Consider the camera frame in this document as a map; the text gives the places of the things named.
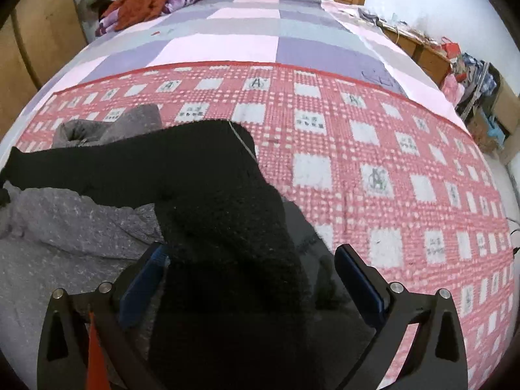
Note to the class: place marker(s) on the wooden wardrobe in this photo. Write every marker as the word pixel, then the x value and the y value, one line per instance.
pixel 44 32

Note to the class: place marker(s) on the pink cloth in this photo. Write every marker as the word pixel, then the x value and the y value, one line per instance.
pixel 451 87

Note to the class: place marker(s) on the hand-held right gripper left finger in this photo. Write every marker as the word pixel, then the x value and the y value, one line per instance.
pixel 142 284

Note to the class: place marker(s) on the red bag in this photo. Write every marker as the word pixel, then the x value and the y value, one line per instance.
pixel 449 48

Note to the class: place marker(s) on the cardboard box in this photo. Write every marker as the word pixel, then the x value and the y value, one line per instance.
pixel 510 101

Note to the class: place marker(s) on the pile of dark clothes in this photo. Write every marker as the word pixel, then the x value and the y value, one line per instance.
pixel 475 73

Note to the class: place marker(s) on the red checkered blanket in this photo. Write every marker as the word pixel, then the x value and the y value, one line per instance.
pixel 365 150

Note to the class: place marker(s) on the grey fleece garment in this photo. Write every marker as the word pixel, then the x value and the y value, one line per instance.
pixel 61 227

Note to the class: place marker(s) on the purple pink checkered bedsheet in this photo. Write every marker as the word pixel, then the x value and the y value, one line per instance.
pixel 223 44

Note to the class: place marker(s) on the black fuzzy garment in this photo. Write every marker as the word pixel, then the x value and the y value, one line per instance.
pixel 227 231

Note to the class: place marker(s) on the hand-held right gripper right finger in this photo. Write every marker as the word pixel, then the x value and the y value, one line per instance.
pixel 359 284

